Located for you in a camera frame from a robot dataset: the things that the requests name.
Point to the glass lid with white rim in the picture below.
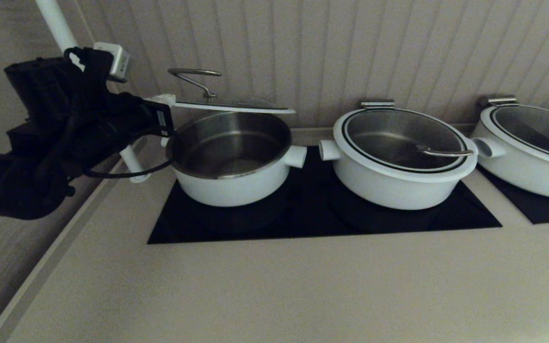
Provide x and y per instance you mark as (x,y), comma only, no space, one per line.
(236,108)
(465,164)
(541,128)

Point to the white round pole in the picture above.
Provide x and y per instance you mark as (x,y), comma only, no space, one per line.
(57,24)

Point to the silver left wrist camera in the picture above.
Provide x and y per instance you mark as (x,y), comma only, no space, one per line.
(114,61)

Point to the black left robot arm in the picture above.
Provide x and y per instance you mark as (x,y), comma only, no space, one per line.
(17,181)

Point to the wide black glass cooktop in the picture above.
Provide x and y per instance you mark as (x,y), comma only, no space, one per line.
(312,224)

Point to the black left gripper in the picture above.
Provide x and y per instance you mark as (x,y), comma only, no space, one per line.
(122,128)

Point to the chrome lid hinge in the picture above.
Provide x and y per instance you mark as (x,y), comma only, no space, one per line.
(501,101)
(377,104)

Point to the stainless steel inner pan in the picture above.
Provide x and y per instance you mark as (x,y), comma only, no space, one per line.
(231,143)

